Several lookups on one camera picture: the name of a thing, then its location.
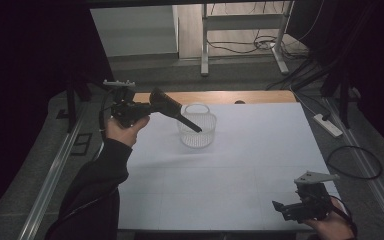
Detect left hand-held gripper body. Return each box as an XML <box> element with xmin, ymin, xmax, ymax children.
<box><xmin>102</xmin><ymin>79</ymin><xmax>153</xmax><ymax>130</ymax></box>

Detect white table mat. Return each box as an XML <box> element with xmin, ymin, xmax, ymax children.
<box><xmin>117</xmin><ymin>102</ymin><xmax>342</xmax><ymax>232</ymax></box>

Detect black plug with cable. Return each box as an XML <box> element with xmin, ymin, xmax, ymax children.
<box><xmin>289</xmin><ymin>85</ymin><xmax>332</xmax><ymax>122</ymax></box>

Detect right hand-held gripper cable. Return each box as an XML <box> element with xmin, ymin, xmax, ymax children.
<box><xmin>329</xmin><ymin>194</ymin><xmax>359</xmax><ymax>236</ymax></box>

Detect white metal stand frame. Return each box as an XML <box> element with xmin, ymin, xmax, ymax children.
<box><xmin>200</xmin><ymin>0</ymin><xmax>295</xmax><ymax>77</ymax></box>

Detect aluminium floor rail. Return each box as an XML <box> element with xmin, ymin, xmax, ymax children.
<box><xmin>17</xmin><ymin>99</ymin><xmax>90</xmax><ymax>240</ymax></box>
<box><xmin>323</xmin><ymin>95</ymin><xmax>384</xmax><ymax>240</ymax></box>

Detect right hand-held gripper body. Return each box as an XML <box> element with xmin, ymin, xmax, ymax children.
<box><xmin>281</xmin><ymin>170</ymin><xmax>341</xmax><ymax>224</ymax></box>

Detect person's left hand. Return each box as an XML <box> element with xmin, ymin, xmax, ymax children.
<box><xmin>105</xmin><ymin>114</ymin><xmax>151</xmax><ymax>148</ymax></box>

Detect white mesh basket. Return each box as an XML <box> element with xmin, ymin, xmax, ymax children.
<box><xmin>176</xmin><ymin>103</ymin><xmax>218</xmax><ymax>149</ymax></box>

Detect black looped cable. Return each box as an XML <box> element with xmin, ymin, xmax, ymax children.
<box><xmin>325</xmin><ymin>145</ymin><xmax>384</xmax><ymax>181</ymax></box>

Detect person's right hand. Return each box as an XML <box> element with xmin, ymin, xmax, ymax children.
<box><xmin>302</xmin><ymin>205</ymin><xmax>356</xmax><ymax>240</ymax></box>

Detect tangled black floor cables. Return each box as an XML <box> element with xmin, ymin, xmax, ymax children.
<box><xmin>206</xmin><ymin>0</ymin><xmax>314</xmax><ymax>62</ymax></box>

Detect black plastic spatula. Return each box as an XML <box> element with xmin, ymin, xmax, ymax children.
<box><xmin>148</xmin><ymin>86</ymin><xmax>203</xmax><ymax>134</ymax></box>

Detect light grey board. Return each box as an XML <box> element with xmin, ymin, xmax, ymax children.
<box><xmin>89</xmin><ymin>4</ymin><xmax>180</xmax><ymax>58</ymax></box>

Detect white power strip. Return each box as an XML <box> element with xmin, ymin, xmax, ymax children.
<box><xmin>313</xmin><ymin>113</ymin><xmax>344</xmax><ymax>139</ymax></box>

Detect black tripod stand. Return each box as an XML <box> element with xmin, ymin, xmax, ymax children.
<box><xmin>319</xmin><ymin>66</ymin><xmax>362</xmax><ymax>130</ymax></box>
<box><xmin>63</xmin><ymin>75</ymin><xmax>122</xmax><ymax>134</ymax></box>

